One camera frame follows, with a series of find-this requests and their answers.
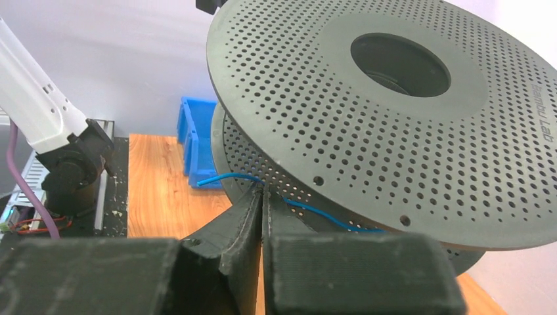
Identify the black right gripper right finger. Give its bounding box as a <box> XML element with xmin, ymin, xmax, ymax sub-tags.
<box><xmin>262</xmin><ymin>188</ymin><xmax>467</xmax><ymax>314</ymax></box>

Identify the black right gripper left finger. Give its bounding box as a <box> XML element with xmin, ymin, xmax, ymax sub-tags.
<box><xmin>1</xmin><ymin>184</ymin><xmax>263</xmax><ymax>314</ymax></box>

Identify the thin blue cable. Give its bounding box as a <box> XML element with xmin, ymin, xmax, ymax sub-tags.
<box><xmin>196</xmin><ymin>173</ymin><xmax>388</xmax><ymax>234</ymax></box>

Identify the black perforated cable spool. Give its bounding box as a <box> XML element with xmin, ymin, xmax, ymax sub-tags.
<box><xmin>206</xmin><ymin>1</ymin><xmax>556</xmax><ymax>270</ymax></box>

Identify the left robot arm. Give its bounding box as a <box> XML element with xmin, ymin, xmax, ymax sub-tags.
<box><xmin>1</xmin><ymin>21</ymin><xmax>114</xmax><ymax>217</ymax></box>

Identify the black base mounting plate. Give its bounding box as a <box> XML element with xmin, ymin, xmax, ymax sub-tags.
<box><xmin>0</xmin><ymin>136</ymin><xmax>130</xmax><ymax>240</ymax></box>

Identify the blue plastic bin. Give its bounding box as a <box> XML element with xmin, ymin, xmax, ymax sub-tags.
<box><xmin>177</xmin><ymin>96</ymin><xmax>222</xmax><ymax>190</ymax></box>

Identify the aluminium frame rail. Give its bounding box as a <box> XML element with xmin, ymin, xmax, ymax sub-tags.
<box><xmin>0</xmin><ymin>119</ymin><xmax>115</xmax><ymax>231</ymax></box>

